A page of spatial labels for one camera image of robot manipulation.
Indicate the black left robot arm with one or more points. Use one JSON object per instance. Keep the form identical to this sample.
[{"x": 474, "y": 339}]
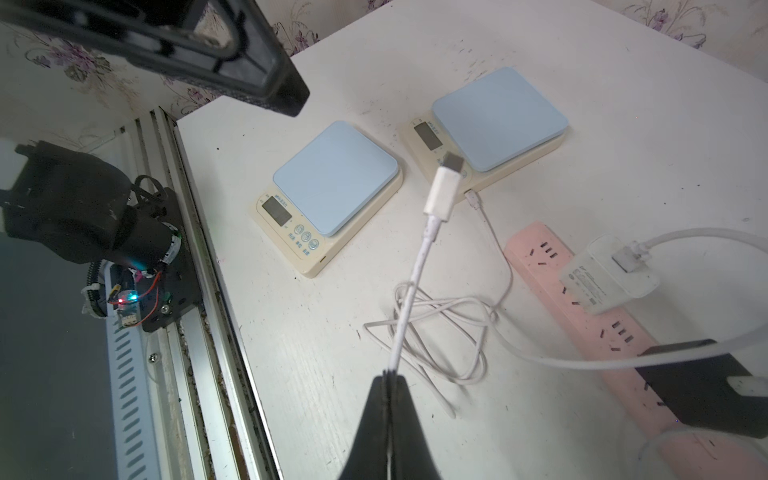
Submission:
[{"x": 130, "y": 231}]

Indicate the black USB charger adapter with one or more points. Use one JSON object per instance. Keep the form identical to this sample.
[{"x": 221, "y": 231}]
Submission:
[{"x": 702, "y": 393}]

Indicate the white USB charger adapter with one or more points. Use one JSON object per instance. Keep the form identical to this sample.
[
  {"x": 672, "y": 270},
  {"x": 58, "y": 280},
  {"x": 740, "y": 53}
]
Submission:
[{"x": 607, "y": 274}]

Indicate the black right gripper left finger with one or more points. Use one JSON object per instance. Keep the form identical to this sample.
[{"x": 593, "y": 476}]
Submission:
[{"x": 369, "y": 455}]

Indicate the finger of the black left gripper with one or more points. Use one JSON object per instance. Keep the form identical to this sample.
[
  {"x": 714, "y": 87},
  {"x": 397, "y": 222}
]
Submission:
[{"x": 224, "y": 46}]

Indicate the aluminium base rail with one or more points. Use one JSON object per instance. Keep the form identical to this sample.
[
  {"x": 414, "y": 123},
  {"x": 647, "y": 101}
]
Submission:
[{"x": 183, "y": 403}]

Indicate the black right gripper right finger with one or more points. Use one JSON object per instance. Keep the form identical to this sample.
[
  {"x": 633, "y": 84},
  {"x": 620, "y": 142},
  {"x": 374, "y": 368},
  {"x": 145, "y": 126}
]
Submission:
[{"x": 409, "y": 456}]

